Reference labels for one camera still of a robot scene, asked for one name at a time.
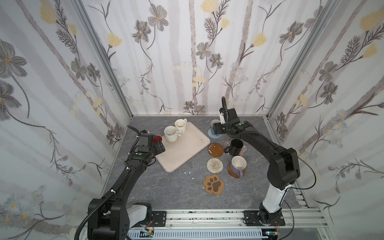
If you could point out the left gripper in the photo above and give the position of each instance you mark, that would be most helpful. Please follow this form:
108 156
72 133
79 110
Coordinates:
157 145

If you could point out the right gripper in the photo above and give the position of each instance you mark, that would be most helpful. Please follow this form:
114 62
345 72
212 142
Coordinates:
218 128

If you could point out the red interior mug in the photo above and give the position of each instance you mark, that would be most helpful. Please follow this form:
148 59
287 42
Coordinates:
157 138

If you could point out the light blue mug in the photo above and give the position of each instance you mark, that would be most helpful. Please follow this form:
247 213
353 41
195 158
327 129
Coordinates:
213 122

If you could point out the pink flower silicone coaster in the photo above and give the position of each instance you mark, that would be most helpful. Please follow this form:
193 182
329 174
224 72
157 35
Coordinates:
243 150

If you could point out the black mug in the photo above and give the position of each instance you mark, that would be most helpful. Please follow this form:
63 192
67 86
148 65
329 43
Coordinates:
235 148

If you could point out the blue woven round coaster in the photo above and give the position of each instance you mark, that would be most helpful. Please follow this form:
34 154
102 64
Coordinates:
213 135

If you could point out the beige serving tray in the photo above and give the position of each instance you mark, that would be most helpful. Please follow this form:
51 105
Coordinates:
179 152

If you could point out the glossy brown round coaster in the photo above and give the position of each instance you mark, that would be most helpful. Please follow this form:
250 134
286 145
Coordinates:
215 150

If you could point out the purple mug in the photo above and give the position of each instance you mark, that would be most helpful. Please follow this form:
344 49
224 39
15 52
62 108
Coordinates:
239 162

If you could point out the white mug with handle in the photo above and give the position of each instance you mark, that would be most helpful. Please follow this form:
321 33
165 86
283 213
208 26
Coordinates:
181 126

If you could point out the white patterned round coaster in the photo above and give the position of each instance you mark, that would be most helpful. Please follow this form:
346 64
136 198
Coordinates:
215 165

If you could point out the plain round wooden coaster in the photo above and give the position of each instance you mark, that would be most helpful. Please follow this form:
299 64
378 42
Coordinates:
234 172

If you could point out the brown paw print coaster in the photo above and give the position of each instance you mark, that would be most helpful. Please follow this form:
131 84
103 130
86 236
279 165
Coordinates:
213 185

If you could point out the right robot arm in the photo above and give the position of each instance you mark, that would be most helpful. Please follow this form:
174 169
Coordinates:
284 167

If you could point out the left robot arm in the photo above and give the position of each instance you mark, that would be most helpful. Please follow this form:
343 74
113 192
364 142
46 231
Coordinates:
108 217

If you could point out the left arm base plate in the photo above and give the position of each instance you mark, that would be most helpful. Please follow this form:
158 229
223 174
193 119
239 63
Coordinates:
158 219

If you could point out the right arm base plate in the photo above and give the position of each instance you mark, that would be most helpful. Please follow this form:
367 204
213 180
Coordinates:
263 218

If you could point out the white cable duct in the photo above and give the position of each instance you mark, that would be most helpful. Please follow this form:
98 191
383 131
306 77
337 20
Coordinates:
194 234

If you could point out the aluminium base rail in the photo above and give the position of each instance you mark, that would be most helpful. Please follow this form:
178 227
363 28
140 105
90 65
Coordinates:
302 217

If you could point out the right corner aluminium post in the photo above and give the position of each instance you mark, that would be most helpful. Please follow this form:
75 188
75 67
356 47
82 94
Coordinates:
314 35

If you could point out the corner aluminium post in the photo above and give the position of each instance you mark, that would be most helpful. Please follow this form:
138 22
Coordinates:
314 35
101 53

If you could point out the left corner aluminium post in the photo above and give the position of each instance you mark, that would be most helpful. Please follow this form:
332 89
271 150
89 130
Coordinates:
101 53

